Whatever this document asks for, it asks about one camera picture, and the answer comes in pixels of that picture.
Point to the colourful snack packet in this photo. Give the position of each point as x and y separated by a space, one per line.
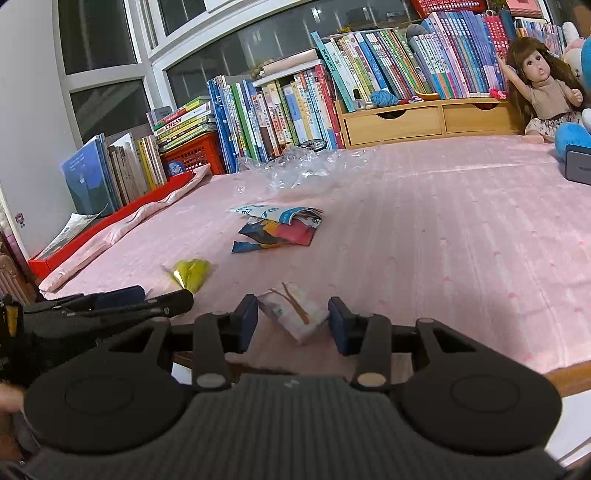
277 237

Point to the blue round label pack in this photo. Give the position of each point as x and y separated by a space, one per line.
175 169

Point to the wooden drawer organizer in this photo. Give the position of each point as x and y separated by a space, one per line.
415 122

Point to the white packet with brown stripes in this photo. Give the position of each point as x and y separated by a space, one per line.
293 314

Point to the blue white plush toy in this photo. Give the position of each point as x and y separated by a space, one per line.
570 138

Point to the row of small books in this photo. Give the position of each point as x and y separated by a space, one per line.
540 30

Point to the pink ribbed suitcase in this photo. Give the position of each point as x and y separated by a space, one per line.
14 267

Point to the person's left hand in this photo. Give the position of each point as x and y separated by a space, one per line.
9 398

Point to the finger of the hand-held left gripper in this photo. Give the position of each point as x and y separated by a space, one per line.
171 304
120 296

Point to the small black bicycle model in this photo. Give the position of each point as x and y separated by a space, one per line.
311 144

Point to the silver magazine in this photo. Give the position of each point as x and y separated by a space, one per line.
69 237

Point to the folded pink cloth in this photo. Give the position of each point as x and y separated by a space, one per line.
120 221

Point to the yellow-green wrapper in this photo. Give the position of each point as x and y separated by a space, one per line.
191 272

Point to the red box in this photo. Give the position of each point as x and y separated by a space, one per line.
106 219

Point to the row of thin books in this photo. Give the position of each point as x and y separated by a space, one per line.
138 170

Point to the red plastic basket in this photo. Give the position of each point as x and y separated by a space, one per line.
198 154

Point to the window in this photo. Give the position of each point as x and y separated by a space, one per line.
106 41

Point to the blue white packet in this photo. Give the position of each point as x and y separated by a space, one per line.
272 213

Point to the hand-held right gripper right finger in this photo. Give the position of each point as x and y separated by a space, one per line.
339 327

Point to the stack of flat books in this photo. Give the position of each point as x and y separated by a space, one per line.
184 122

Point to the clear plastic bag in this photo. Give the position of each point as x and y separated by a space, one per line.
295 168

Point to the row of books on organizer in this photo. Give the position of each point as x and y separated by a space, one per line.
415 60

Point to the blue yarn ball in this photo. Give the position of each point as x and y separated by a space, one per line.
383 98

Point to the grey box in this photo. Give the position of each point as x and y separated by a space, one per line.
579 166

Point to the row of tall standing books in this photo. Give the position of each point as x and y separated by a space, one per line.
272 115

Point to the red crate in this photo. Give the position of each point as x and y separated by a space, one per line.
448 7

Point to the beige paper roll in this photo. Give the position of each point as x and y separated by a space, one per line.
286 62

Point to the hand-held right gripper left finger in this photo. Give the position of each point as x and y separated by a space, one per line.
249 323

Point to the brown-haired doll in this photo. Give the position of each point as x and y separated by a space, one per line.
545 87

